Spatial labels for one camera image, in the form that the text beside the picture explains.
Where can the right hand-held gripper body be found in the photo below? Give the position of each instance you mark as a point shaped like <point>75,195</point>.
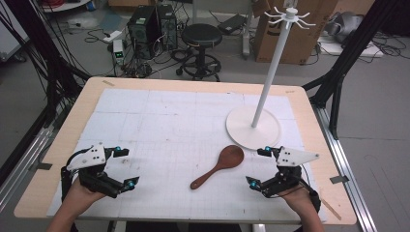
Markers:
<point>291,158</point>

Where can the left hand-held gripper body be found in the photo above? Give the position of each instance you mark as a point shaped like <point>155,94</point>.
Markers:
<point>92,158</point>

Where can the white hook stand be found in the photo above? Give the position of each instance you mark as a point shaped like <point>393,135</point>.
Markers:
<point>254,130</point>

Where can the brown wooden spoon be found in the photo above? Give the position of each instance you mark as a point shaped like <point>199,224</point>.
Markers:
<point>228,157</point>

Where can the person's left hand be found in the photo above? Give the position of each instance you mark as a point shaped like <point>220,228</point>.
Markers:
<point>80,198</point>

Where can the person's right hand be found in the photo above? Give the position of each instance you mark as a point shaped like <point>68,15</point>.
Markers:
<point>301,199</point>

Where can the grey tape piece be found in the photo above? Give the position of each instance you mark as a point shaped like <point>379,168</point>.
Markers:
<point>339,179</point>
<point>44,166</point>

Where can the white grid mat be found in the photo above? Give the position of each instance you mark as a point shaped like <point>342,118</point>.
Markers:
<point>177,129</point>

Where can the thin wooden stick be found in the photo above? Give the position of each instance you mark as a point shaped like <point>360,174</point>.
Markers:
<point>331,209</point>

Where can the small white device green light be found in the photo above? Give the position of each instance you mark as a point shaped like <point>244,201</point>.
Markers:
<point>118,51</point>

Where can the brown cardboard box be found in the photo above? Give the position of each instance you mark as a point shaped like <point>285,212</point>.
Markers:
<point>296,45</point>

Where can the white desk leg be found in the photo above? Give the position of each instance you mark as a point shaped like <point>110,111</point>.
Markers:
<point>246,38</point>

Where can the white power strip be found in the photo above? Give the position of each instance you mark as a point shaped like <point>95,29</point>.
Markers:
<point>112,36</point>

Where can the black computer tower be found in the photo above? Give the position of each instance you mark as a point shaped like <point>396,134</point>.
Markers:
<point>141,29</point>
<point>167,25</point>

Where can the flat black device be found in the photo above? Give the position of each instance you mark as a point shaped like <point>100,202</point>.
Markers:
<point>231,24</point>

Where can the black round stool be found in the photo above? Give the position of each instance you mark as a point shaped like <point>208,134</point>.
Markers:
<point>201,34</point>

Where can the grey bag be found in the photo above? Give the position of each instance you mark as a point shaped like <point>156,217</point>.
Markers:
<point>345,24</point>

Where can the aluminium rail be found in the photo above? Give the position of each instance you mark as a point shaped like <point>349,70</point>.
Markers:
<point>25,158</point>
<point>354,193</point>

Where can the black metal frame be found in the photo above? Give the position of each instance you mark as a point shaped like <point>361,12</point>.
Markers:
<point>341,64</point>
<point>48,64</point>

